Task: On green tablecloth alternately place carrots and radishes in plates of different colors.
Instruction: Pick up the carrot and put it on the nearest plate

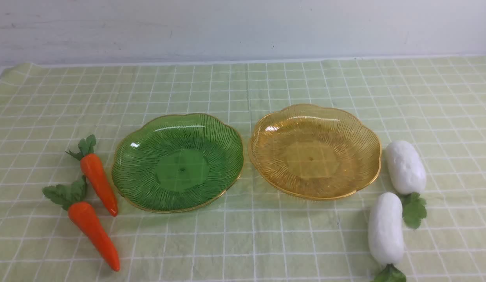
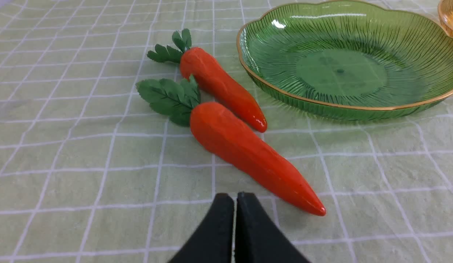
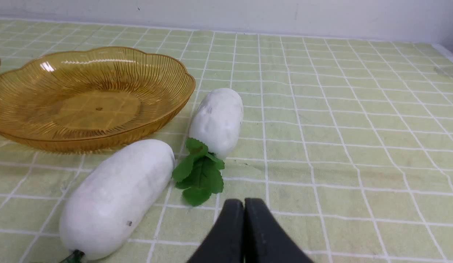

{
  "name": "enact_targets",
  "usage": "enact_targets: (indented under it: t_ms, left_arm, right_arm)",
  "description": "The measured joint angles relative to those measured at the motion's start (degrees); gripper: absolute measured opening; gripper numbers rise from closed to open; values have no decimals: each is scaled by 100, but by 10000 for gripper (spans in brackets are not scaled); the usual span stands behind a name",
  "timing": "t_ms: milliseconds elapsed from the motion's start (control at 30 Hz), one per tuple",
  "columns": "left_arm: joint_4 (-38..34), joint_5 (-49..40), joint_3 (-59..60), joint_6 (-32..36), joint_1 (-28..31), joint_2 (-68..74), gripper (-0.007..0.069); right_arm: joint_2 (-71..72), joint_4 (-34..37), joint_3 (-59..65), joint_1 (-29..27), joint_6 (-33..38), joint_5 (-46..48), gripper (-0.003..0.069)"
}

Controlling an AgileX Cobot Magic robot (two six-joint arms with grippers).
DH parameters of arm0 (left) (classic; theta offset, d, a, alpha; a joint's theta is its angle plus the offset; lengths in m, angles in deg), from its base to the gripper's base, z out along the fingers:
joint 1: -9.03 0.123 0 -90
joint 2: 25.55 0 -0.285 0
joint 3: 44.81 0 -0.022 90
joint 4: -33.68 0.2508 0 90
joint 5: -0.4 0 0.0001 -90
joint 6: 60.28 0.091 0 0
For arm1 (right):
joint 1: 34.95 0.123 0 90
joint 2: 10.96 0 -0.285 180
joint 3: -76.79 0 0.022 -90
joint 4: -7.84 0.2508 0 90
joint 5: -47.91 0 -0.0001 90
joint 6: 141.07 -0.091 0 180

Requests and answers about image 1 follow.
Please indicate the white toy radish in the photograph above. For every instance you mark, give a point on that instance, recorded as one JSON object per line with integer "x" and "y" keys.
{"x": 385, "y": 236}
{"x": 409, "y": 179}

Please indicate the orange toy carrot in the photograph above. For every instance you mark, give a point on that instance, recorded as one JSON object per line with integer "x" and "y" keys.
{"x": 92, "y": 167}
{"x": 71, "y": 197}

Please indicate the amber ribbed plastic plate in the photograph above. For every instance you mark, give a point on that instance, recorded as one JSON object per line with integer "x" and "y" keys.
{"x": 316, "y": 153}

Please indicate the green checkered tablecloth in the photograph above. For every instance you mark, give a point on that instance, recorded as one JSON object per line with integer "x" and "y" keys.
{"x": 253, "y": 232}

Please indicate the green ribbed plastic plate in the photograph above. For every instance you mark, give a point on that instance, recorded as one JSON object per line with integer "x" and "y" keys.
{"x": 177, "y": 163}

